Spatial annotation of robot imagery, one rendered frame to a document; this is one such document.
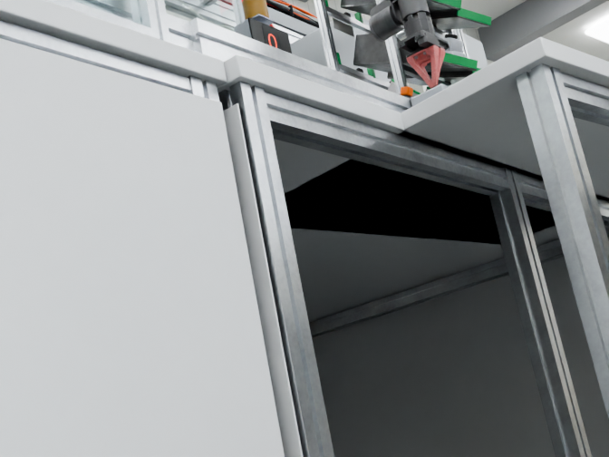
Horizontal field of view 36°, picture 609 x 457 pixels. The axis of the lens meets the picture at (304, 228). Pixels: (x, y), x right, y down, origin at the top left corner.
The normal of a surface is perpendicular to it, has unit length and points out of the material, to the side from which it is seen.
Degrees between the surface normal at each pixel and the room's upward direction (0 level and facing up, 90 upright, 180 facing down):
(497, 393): 90
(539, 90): 90
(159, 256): 90
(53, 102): 90
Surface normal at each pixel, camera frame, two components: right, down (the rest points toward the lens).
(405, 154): 0.76, -0.31
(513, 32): -0.72, -0.06
